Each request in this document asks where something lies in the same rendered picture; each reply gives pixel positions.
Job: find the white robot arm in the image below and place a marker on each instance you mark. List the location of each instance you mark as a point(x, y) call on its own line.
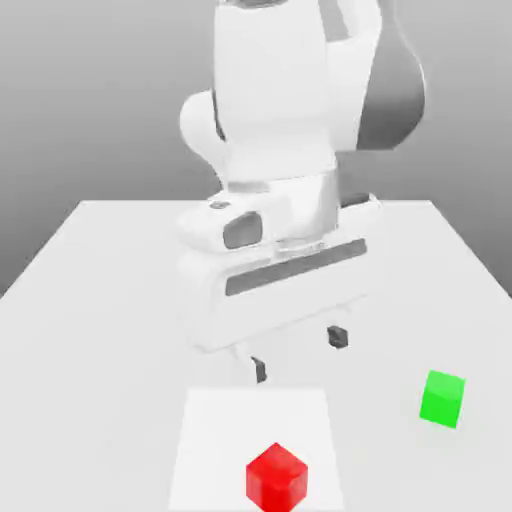
point(272, 100)

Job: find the small green cube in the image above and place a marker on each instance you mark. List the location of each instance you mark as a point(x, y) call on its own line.
point(442, 400)

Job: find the small red cube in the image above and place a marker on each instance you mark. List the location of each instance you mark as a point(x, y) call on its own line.
point(276, 478)

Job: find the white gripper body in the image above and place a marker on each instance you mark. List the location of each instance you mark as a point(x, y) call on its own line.
point(248, 312)

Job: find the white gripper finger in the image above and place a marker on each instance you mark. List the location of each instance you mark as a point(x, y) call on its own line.
point(338, 336)
point(260, 370)

